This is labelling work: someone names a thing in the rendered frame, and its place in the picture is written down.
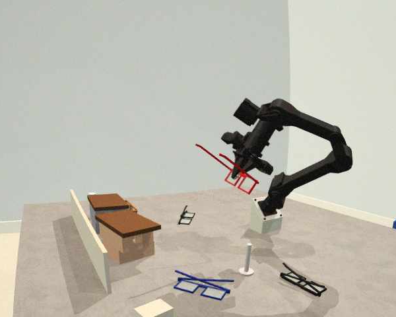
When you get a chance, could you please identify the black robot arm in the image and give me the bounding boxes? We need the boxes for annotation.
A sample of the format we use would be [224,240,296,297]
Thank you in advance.
[233,98,353,217]

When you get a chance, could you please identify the black rectangular glasses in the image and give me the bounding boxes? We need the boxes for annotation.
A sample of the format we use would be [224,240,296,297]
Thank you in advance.
[280,263,327,297]

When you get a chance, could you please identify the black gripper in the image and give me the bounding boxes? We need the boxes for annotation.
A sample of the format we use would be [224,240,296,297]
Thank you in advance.
[221,129,273,179]

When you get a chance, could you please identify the cream flat panel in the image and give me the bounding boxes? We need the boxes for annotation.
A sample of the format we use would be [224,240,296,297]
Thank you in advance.
[70,190,112,294]

